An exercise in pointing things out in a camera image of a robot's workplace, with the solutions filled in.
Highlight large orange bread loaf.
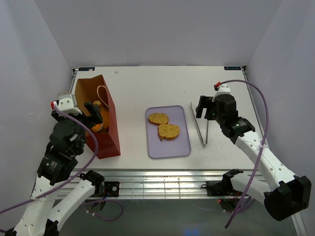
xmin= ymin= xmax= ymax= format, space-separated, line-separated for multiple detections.
xmin=91 ymin=108 xmax=110 ymax=133

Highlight pale curved bread roll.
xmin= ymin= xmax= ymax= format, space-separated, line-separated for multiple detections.
xmin=93 ymin=100 xmax=102 ymax=108

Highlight metal kitchen tongs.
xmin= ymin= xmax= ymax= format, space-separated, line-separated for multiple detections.
xmin=189 ymin=101 xmax=210 ymax=148

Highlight red paper bag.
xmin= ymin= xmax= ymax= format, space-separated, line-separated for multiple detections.
xmin=71 ymin=75 xmax=121 ymax=159

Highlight brown seeded bread slice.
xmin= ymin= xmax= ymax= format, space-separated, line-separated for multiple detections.
xmin=157 ymin=124 xmax=180 ymax=141

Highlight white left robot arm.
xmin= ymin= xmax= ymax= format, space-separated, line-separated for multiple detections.
xmin=4 ymin=99 xmax=104 ymax=236

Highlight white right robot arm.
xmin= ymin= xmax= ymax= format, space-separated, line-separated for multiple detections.
xmin=195 ymin=94 xmax=312 ymax=221

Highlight right blue corner label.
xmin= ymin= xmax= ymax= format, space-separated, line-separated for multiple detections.
xmin=224 ymin=66 xmax=242 ymax=70

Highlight blue corner label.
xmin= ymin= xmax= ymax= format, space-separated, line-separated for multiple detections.
xmin=224 ymin=66 xmax=242 ymax=70
xmin=78 ymin=67 xmax=95 ymax=71

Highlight left blue corner label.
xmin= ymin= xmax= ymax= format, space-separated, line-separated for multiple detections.
xmin=78 ymin=67 xmax=95 ymax=71

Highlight lilac plastic tray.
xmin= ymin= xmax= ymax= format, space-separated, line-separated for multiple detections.
xmin=145 ymin=105 xmax=191 ymax=159

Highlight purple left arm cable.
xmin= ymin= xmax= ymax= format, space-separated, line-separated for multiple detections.
xmin=0 ymin=105 xmax=124 ymax=222

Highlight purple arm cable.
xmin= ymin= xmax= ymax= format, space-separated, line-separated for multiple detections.
xmin=220 ymin=79 xmax=268 ymax=229
xmin=0 ymin=105 xmax=124 ymax=222

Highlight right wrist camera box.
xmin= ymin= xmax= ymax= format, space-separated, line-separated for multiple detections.
xmin=214 ymin=82 xmax=231 ymax=96

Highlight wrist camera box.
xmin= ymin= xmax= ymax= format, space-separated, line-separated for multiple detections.
xmin=51 ymin=93 xmax=82 ymax=115
xmin=214 ymin=82 xmax=231 ymax=96

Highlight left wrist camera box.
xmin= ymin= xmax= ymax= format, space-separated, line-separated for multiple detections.
xmin=51 ymin=93 xmax=82 ymax=115

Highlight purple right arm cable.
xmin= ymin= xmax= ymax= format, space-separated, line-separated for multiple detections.
xmin=220 ymin=79 xmax=268 ymax=229

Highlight aluminium table frame rail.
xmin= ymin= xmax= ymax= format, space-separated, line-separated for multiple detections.
xmin=31 ymin=169 xmax=261 ymax=200

